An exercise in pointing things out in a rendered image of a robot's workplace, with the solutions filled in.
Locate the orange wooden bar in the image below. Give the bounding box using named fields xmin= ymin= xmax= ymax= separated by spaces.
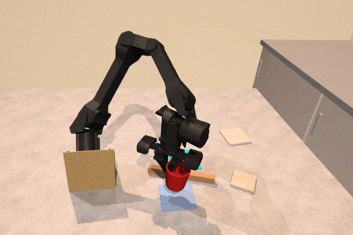
xmin=148 ymin=164 xmax=215 ymax=184

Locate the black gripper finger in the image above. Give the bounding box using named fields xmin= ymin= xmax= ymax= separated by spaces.
xmin=168 ymin=159 xmax=182 ymax=172
xmin=153 ymin=155 xmax=168 ymax=173

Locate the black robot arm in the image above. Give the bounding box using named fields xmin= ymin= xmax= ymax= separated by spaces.
xmin=69 ymin=31 xmax=210 ymax=152

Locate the red cup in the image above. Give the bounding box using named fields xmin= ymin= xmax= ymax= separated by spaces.
xmin=165 ymin=160 xmax=191 ymax=192

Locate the peach flat square pad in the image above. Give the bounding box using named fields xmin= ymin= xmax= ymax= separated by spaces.
xmin=219 ymin=128 xmax=252 ymax=146

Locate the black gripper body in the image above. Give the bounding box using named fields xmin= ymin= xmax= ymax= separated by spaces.
xmin=137 ymin=133 xmax=203 ymax=170

